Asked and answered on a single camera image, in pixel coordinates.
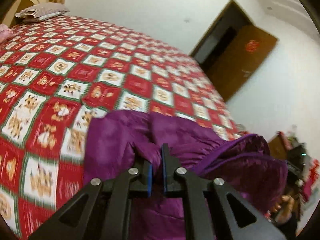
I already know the purple down jacket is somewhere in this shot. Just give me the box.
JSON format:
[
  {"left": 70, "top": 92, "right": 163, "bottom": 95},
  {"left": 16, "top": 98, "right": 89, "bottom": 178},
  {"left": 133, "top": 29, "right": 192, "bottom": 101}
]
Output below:
[{"left": 84, "top": 111, "right": 287, "bottom": 239}]

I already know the person's right hand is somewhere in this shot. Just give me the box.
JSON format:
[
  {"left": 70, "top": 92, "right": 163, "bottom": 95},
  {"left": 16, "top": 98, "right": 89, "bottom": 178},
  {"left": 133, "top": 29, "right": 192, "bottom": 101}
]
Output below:
[{"left": 271, "top": 195, "right": 295, "bottom": 224}]

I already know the clutter pile on floor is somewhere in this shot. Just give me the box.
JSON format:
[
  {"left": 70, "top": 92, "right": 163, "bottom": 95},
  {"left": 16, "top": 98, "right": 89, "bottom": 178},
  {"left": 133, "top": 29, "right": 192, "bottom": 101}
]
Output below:
[{"left": 278, "top": 125, "right": 319, "bottom": 220}]

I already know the red patchwork bed quilt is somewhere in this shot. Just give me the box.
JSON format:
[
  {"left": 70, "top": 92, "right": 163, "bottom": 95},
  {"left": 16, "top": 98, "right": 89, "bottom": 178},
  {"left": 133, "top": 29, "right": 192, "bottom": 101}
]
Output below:
[{"left": 1, "top": 15, "right": 239, "bottom": 239}]

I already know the brown wooden door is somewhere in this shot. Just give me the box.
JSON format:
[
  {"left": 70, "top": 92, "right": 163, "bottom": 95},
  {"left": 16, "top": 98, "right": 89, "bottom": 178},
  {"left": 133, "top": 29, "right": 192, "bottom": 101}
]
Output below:
[{"left": 206, "top": 25, "right": 279, "bottom": 103}]

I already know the pink cloth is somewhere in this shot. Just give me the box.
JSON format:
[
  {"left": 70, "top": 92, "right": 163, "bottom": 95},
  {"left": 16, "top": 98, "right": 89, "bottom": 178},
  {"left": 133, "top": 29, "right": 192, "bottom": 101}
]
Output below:
[{"left": 0, "top": 23, "right": 14, "bottom": 44}]

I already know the grey striped pillow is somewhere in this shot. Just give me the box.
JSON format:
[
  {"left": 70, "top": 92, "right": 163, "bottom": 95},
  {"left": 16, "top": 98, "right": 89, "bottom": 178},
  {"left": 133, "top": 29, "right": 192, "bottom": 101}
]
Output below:
[{"left": 15, "top": 2, "right": 69, "bottom": 23}]

